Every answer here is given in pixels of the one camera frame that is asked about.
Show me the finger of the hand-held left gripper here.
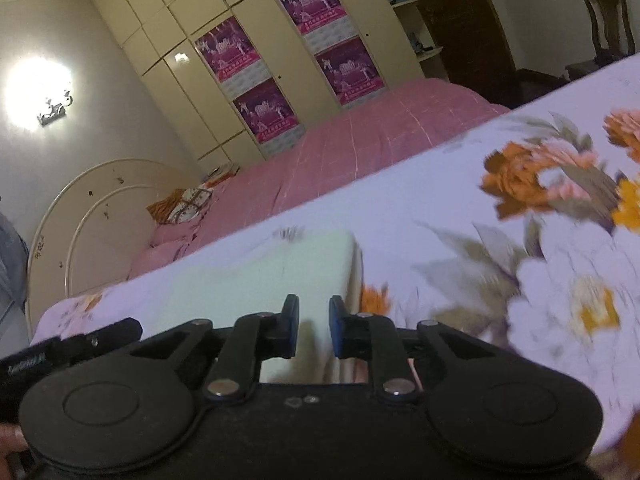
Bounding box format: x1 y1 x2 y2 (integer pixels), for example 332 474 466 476
59 317 144 358

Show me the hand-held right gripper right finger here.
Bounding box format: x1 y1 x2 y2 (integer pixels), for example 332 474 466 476
327 295 493 404

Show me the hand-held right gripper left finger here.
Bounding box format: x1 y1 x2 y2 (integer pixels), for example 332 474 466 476
129 294 301 404

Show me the cream knitted garment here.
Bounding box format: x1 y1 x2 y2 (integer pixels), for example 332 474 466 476
165 230 363 386

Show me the person's left hand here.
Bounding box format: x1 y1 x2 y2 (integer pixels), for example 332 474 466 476
0 423 29 461

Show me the pink pillow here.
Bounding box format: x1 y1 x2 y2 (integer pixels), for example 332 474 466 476
129 220 201 281

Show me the blue grey curtain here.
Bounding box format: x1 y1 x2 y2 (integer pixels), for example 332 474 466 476
0 210 31 311

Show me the cream round headboard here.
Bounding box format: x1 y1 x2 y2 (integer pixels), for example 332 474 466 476
25 158 201 331

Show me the orange pillow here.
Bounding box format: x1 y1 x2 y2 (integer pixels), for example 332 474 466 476
146 187 188 223

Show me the white floral bedsheet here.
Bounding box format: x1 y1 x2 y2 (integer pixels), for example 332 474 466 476
30 52 640 466

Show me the pink checked bed cover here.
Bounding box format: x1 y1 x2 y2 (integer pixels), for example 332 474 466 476
127 77 511 281

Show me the cream wardrobe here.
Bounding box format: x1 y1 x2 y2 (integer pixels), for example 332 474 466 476
90 0 426 171

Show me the dark shelf item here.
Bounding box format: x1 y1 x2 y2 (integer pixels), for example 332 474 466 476
407 32 436 54

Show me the cream corner shelf unit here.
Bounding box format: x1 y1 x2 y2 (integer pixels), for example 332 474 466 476
367 0 446 81

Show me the dark wooden door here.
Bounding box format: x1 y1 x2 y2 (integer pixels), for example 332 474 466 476
390 0 518 111

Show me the dark wooden chair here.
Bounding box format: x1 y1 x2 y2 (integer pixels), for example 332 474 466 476
565 0 638 81

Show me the purple wall poster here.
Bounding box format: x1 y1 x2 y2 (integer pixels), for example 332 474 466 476
194 16 261 83
232 78 306 153
274 0 348 38
315 36 388 106

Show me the wall lamp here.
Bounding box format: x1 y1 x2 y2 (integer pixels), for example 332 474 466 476
36 87 73 126

